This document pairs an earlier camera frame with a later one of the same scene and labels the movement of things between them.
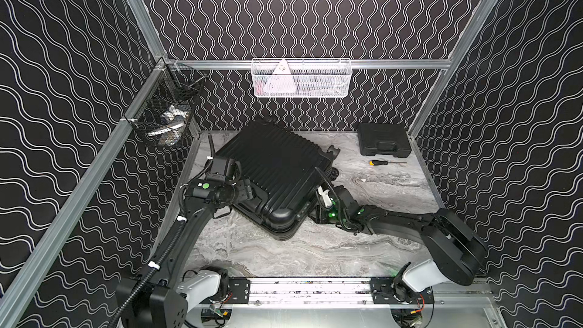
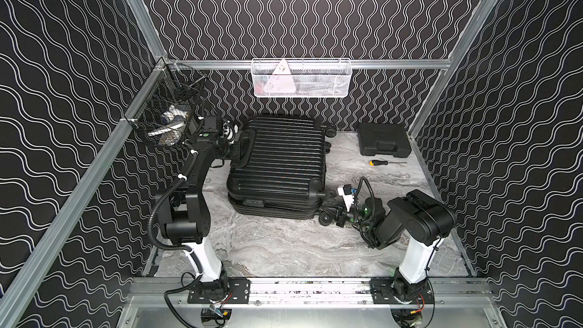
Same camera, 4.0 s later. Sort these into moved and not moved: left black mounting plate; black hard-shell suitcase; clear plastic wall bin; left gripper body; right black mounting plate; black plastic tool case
Moved: left gripper body; black hard-shell suitcase
Not moved: left black mounting plate; clear plastic wall bin; right black mounting plate; black plastic tool case
